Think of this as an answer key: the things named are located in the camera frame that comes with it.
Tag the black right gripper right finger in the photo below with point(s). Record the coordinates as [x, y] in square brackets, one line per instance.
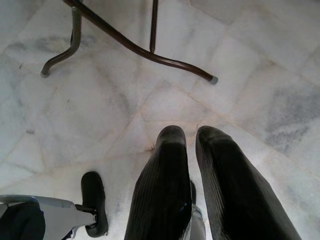
[235, 195]

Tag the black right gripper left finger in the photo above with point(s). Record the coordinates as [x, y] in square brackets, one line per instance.
[162, 190]

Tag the black robot right foot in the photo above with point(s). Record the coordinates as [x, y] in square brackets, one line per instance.
[193, 191]

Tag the black robot foot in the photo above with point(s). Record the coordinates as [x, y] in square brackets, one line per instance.
[93, 190]
[193, 191]

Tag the grey robot right leg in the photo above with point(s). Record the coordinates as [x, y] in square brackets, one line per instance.
[197, 225]

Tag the black robot left foot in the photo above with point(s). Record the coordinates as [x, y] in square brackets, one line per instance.
[93, 190]

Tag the brown curved metal table leg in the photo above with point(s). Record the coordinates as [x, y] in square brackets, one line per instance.
[153, 55]
[76, 27]

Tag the thin brown table brace rod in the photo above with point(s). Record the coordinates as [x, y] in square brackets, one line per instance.
[153, 25]

